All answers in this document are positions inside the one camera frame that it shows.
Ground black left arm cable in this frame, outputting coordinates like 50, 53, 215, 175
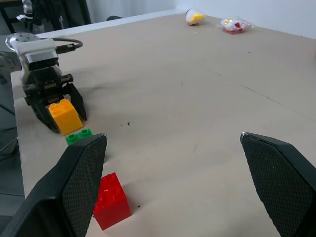
52, 38, 83, 54

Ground yellow and white toy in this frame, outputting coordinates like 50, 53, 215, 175
185, 8, 206, 27

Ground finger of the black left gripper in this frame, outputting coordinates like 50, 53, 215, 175
64, 84, 88, 122
31, 104, 62, 135

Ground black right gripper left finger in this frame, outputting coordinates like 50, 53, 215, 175
0, 133, 108, 237

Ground yellow toy brick cube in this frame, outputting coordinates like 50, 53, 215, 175
48, 98, 84, 136

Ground green toy brick cube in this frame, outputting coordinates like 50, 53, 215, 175
65, 128, 94, 147

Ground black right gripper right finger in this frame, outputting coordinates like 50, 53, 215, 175
239, 132, 316, 237

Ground clear bag of toy bricks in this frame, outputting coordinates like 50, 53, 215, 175
216, 16, 255, 35

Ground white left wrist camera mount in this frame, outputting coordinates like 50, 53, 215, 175
15, 38, 60, 86

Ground red toy brick cube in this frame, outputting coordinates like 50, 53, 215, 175
92, 172, 132, 231

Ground black metal desk frame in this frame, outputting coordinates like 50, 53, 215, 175
0, 0, 91, 35

